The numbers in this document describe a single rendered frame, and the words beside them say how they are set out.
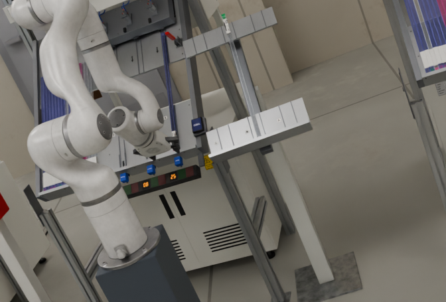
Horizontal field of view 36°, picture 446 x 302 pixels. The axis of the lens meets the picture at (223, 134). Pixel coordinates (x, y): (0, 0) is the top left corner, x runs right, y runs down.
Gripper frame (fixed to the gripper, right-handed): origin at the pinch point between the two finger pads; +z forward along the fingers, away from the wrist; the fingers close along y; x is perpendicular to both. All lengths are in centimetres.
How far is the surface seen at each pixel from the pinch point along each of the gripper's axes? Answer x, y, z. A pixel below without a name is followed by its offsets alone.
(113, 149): 12.8, -25.9, 10.2
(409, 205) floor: -10, 65, 96
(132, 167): 2.3, -17.6, 8.6
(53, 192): 2, -52, 9
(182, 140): 7.6, 2.3, 10.2
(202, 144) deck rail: 3.6, 10.0, 10.0
